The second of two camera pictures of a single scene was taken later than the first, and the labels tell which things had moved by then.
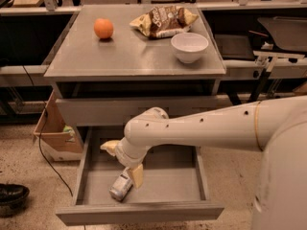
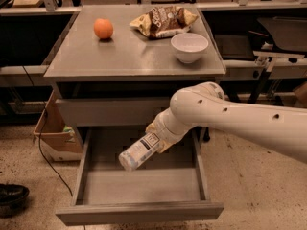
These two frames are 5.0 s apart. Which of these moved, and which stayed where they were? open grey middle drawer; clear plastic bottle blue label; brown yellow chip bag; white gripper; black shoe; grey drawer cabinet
Moved: clear plastic bottle blue label; white gripper
Stayed: brown yellow chip bag; open grey middle drawer; grey drawer cabinet; black shoe
